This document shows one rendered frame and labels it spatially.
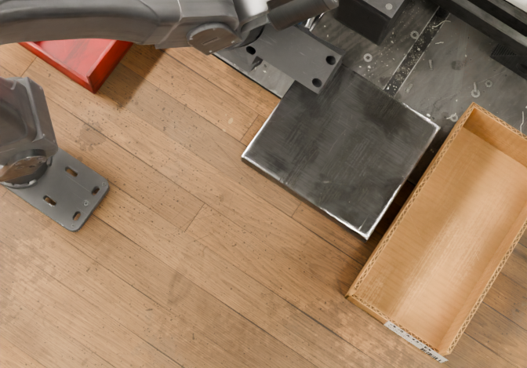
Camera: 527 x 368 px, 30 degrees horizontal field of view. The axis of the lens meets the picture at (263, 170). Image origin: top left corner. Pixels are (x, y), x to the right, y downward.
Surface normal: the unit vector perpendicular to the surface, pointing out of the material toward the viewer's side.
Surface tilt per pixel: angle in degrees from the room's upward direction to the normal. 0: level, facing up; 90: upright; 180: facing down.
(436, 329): 0
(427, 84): 0
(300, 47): 31
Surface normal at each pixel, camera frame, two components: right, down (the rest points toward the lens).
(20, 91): 0.95, -0.31
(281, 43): -0.21, 0.21
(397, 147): 0.05, -0.25
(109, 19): 0.27, 0.92
